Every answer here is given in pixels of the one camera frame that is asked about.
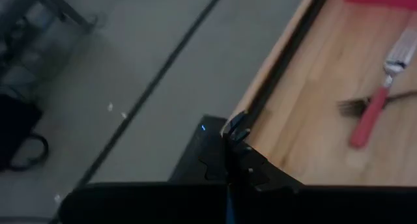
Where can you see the black table frame rails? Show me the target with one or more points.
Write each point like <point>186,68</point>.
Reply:
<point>285,54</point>

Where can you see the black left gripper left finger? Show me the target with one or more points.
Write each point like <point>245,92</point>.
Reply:
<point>215,165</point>

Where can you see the grey metal cart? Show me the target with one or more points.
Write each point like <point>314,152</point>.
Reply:
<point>32,38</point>

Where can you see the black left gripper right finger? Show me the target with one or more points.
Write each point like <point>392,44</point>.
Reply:
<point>257,172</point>

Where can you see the black bag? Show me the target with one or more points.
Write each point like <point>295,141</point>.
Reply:
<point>16,129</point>

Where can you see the black box with blue light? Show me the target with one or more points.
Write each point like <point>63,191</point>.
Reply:
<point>195,136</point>

